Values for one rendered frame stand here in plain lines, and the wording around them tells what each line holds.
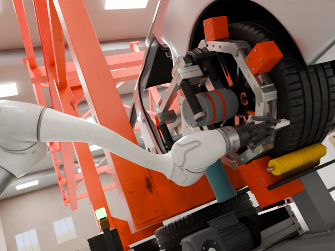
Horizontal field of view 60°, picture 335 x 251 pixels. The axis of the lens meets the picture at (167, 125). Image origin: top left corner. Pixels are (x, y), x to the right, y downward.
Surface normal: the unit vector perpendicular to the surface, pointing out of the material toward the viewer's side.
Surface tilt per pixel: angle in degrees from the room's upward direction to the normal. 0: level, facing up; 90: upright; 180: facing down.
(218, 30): 125
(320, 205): 90
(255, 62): 90
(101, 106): 90
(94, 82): 90
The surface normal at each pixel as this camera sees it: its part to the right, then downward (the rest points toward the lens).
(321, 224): -0.89, 0.24
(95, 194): 0.25, -0.43
